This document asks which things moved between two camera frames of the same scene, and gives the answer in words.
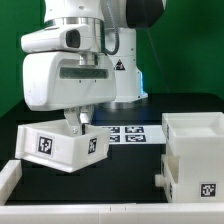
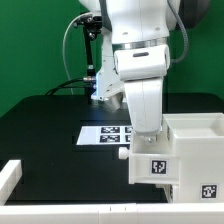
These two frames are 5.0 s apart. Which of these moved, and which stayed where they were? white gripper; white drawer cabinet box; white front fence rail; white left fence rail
Moved: white gripper
Stayed: white drawer cabinet box; white front fence rail; white left fence rail
